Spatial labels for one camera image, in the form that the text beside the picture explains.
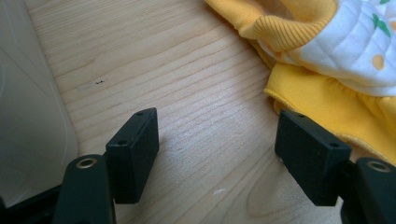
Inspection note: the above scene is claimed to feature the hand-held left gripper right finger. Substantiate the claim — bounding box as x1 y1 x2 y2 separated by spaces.
274 109 353 207

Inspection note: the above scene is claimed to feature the yellow and white baby garment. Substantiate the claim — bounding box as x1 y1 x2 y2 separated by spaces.
204 0 396 166

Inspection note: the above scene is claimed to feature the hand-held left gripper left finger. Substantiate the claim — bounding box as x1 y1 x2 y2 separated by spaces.
105 107 161 205

